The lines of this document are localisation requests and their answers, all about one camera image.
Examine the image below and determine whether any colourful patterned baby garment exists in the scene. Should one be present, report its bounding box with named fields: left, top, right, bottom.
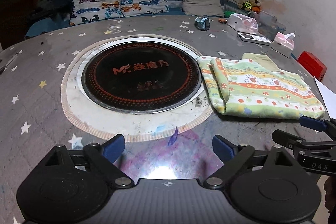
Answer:
left=197, top=53, right=325, bottom=120

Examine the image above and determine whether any dark clothes pile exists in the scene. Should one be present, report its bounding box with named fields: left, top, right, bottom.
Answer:
left=35, top=0, right=74, bottom=20

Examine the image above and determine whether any white paper sheet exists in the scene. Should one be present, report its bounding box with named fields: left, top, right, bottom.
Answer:
left=314, top=78, right=336, bottom=119

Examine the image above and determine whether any red plastic stool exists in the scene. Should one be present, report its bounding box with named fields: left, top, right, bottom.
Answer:
left=297, top=51, right=327, bottom=81

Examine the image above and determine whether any round black induction cooker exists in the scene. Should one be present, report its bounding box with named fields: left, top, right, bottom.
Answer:
left=81, top=41, right=202, bottom=114

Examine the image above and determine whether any white remote control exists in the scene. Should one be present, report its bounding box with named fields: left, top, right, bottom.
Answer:
left=237, top=32, right=271, bottom=46

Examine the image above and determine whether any clear plastic storage box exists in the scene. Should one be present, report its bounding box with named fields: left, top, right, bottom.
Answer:
left=250, top=11, right=286, bottom=41

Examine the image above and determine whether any pink white tissue pack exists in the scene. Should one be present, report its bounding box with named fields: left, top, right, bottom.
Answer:
left=227, top=13, right=258, bottom=35

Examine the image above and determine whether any black pen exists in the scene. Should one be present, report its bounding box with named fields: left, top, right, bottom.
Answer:
left=0, top=52, right=19, bottom=75

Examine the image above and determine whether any green bowl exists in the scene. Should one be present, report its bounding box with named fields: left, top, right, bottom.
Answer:
left=224, top=11, right=235, bottom=18

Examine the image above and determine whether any yellow green toy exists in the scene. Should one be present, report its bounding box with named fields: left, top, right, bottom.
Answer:
left=238, top=0, right=261, bottom=14

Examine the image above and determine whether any blue sofa bed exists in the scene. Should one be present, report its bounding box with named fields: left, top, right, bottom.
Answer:
left=24, top=0, right=242, bottom=40

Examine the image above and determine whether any grey pillow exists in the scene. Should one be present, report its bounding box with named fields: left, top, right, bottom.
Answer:
left=182, top=0, right=224, bottom=18

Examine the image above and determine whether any butterfly print pillow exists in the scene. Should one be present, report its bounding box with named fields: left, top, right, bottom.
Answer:
left=70, top=0, right=169, bottom=26

